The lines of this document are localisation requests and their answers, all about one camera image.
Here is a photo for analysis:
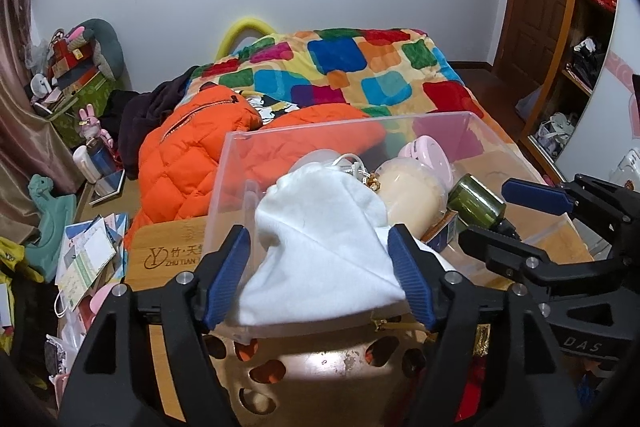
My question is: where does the cream frosted jar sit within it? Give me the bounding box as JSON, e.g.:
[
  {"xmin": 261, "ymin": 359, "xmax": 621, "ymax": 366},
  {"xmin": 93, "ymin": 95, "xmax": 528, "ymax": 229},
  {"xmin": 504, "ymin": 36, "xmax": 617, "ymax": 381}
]
[{"xmin": 375, "ymin": 157, "xmax": 447, "ymax": 239}]

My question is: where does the green glass bottle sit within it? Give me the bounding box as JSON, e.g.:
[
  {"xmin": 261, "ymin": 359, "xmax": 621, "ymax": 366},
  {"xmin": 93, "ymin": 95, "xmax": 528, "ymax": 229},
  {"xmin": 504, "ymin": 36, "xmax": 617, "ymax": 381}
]
[{"xmin": 447, "ymin": 173, "xmax": 520, "ymax": 239}]

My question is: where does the white drawstring pouch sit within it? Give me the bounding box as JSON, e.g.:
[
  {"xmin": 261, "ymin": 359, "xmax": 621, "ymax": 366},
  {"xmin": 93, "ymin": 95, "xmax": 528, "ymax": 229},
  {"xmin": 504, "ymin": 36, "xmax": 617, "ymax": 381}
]
[{"xmin": 226, "ymin": 152, "xmax": 457, "ymax": 327}]

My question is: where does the red gold gift pouch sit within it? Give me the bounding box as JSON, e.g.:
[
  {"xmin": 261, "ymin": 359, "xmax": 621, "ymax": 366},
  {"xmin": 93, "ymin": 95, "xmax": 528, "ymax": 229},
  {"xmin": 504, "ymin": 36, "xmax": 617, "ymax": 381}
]
[{"xmin": 454, "ymin": 324, "xmax": 490, "ymax": 423}]

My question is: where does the blue small box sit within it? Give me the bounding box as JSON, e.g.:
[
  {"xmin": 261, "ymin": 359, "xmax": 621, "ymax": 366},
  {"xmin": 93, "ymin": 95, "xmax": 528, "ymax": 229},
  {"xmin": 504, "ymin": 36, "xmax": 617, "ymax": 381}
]
[{"xmin": 421, "ymin": 210, "xmax": 458, "ymax": 254}]

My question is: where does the white sliding wardrobe door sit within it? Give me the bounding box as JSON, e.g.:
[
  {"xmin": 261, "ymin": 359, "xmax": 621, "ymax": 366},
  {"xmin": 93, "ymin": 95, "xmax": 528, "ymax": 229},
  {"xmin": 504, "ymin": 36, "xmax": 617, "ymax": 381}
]
[{"xmin": 556, "ymin": 0, "xmax": 640, "ymax": 180}]

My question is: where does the clear plastic storage box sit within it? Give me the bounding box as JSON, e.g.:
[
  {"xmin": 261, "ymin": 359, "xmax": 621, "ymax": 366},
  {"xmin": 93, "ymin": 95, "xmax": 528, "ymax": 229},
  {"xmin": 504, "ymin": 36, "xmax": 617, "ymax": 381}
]
[{"xmin": 202, "ymin": 110, "xmax": 597, "ymax": 341}]

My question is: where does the pile of papers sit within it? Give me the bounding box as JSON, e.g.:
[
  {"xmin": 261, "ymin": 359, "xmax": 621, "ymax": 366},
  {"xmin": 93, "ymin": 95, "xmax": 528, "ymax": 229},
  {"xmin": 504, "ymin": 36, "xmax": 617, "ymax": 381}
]
[{"xmin": 54, "ymin": 213, "xmax": 129, "ymax": 313}]

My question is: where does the pink macaron case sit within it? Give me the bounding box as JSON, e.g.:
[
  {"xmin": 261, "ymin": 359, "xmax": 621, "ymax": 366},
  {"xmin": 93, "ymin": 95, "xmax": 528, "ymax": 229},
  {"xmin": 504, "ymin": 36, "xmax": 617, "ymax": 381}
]
[{"xmin": 398, "ymin": 135, "xmax": 454, "ymax": 191}]

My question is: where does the orange down jacket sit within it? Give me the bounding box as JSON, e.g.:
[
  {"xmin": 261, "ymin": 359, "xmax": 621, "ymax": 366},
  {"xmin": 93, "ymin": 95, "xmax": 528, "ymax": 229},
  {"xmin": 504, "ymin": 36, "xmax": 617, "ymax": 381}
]
[{"xmin": 125, "ymin": 82, "xmax": 385, "ymax": 247}]

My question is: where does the silver tablet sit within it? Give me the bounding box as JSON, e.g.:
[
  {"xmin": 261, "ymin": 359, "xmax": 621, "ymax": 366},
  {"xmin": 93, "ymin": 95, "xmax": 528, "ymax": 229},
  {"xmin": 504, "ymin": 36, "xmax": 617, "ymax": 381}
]
[{"xmin": 89, "ymin": 169, "xmax": 126, "ymax": 206}]

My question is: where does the teal dinosaur plush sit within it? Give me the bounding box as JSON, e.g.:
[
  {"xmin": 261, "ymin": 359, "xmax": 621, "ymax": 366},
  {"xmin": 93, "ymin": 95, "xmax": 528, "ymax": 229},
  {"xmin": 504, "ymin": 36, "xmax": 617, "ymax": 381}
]
[{"xmin": 25, "ymin": 174, "xmax": 76, "ymax": 283}]

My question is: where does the white thermos bottle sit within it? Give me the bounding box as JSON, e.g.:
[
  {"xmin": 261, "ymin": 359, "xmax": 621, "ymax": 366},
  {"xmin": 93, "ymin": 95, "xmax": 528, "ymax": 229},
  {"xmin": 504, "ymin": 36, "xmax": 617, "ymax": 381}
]
[{"xmin": 73, "ymin": 145, "xmax": 102, "ymax": 184}]

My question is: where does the dark purple clothing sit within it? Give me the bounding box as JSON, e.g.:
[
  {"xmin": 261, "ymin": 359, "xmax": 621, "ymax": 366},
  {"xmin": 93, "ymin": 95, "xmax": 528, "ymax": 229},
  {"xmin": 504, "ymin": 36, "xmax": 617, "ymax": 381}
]
[{"xmin": 99, "ymin": 66, "xmax": 196, "ymax": 180}]

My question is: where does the pink rabbit toy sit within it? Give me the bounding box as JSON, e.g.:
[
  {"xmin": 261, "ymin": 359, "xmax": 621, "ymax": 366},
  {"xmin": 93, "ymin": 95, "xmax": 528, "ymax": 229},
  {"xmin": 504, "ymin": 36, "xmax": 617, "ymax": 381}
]
[{"xmin": 78, "ymin": 103, "xmax": 114, "ymax": 148}]

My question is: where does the yellow garment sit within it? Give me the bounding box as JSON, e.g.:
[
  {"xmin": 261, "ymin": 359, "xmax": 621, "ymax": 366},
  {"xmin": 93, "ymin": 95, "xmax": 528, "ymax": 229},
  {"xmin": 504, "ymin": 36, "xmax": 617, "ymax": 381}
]
[{"xmin": 0, "ymin": 237, "xmax": 44, "ymax": 355}]

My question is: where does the colourful patchwork quilt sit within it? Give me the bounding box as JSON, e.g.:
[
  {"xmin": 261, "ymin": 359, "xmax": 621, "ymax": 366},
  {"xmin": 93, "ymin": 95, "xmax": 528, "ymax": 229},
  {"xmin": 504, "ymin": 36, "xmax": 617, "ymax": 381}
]
[{"xmin": 182, "ymin": 28, "xmax": 515, "ymax": 146}]

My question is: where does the green gift box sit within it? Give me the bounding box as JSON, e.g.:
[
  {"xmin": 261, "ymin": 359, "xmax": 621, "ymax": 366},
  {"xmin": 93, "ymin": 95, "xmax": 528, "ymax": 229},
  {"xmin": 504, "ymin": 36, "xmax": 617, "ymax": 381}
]
[{"xmin": 48, "ymin": 72, "xmax": 124, "ymax": 148}]

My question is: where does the pink striped curtain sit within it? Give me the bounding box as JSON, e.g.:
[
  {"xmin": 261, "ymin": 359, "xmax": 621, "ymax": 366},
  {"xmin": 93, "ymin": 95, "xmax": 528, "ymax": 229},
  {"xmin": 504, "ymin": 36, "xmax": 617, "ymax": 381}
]
[{"xmin": 1, "ymin": 0, "xmax": 84, "ymax": 244}]

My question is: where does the wooden wardrobe shelf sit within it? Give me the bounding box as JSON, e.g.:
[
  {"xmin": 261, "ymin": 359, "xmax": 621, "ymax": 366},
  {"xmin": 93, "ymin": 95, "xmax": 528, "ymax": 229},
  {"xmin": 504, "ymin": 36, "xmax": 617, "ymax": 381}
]
[{"xmin": 521, "ymin": 0, "xmax": 617, "ymax": 182}]

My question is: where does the grey plush cushion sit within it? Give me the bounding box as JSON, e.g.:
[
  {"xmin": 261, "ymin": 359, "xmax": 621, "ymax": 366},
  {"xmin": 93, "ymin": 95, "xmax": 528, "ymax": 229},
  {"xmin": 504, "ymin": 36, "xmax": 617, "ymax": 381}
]
[{"xmin": 75, "ymin": 18, "xmax": 125, "ymax": 80}]

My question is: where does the yellow curved headboard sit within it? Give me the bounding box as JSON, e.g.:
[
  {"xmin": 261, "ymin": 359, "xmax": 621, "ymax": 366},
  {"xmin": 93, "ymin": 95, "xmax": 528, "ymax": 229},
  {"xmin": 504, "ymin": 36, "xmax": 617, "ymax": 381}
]
[{"xmin": 215, "ymin": 16, "xmax": 274, "ymax": 61}]

